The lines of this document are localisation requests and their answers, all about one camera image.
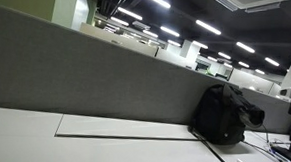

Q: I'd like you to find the black backpack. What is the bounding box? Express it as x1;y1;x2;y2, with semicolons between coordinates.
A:
186;81;268;148

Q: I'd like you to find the grey desk partition panel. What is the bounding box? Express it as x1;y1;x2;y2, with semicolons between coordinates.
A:
0;0;291;150

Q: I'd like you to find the white square pillar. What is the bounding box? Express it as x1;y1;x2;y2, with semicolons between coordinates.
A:
49;0;91;34

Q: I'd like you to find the thin black table cable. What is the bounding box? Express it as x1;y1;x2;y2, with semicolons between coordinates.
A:
241;122;291;162

